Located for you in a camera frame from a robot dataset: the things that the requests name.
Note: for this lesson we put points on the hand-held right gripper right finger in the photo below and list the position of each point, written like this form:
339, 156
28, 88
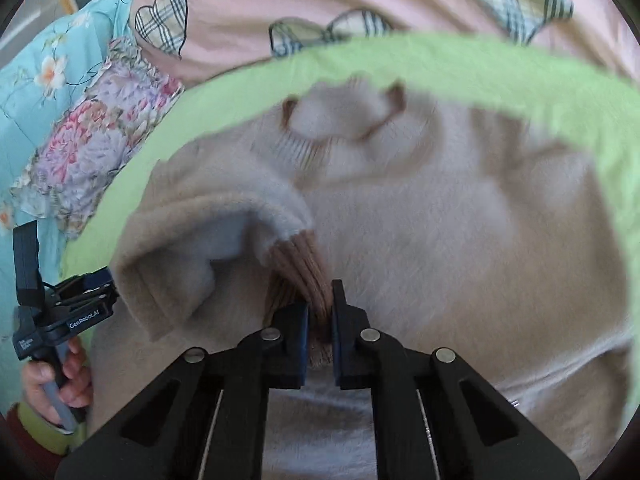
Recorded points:
339, 345

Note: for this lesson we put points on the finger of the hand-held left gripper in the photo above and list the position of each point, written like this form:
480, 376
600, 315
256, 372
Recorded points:
92, 296
95, 278

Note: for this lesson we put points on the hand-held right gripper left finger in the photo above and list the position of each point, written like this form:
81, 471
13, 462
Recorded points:
296, 345

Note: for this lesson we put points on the beige knit sweater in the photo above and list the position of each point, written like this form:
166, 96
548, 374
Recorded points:
450, 260

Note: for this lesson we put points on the person's left hand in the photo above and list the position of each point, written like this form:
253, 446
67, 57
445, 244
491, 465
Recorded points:
75, 370

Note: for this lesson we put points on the purple pink floral pillow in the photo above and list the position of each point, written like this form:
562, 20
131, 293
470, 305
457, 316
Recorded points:
100, 135

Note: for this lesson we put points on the teal floral quilt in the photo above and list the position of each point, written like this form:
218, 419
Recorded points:
30, 110

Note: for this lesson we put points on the light green bed sheet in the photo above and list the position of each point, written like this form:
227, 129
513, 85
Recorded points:
500, 70

